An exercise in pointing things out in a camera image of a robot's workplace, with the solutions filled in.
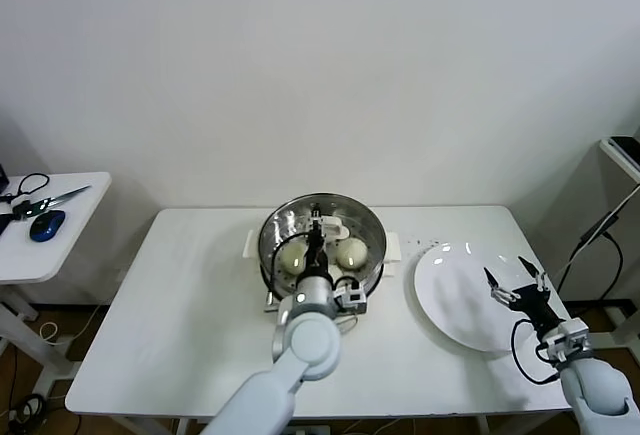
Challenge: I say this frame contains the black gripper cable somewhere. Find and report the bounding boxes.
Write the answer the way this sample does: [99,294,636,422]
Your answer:
[262,233,307,306]
[510,318,564,385]

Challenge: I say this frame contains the black flat device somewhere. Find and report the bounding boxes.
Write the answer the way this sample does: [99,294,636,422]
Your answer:
[610,135,640,169]

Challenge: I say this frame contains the black coiled floor cable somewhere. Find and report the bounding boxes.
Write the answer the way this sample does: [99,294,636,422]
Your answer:
[0,392,49,426]

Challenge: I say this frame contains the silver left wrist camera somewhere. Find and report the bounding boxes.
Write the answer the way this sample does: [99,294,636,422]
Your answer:
[332,282,370,317]

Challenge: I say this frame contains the black power adapter cable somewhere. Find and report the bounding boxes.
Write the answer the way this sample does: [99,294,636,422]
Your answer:
[555,182,640,306]

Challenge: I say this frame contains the large white plate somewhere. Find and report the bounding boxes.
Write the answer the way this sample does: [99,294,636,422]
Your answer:
[413,241,540,354]

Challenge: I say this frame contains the white steamed baozi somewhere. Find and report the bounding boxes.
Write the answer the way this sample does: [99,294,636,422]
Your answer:
[277,244,307,276]
[335,237,369,270]

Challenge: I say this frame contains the blue computer mouse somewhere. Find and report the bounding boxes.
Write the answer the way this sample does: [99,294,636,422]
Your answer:
[28,209,67,243]

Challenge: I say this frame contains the small white side table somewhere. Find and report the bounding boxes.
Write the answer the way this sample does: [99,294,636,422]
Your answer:
[0,171,113,409]

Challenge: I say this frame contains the metal scissors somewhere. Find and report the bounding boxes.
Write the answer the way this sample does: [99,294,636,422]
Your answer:
[13,185,93,220]

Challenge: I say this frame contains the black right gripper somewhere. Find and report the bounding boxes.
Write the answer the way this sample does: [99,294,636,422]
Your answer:
[482,255,564,336]

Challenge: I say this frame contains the white floor cable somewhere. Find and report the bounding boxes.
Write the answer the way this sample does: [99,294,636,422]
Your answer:
[38,302,104,346]

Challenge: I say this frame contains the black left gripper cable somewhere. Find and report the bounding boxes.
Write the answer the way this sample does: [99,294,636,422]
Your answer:
[262,233,307,306]

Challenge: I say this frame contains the white electric cooking pot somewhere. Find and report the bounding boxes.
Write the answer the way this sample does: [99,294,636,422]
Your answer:
[262,260,396,339]

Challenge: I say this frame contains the stainless steel steamer basket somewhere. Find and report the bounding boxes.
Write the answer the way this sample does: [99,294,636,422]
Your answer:
[242,194,403,306]

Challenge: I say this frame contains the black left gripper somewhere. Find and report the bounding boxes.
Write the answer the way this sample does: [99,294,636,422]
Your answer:
[304,208,331,281]

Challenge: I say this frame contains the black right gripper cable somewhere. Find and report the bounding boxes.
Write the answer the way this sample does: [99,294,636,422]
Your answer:
[510,318,564,385]

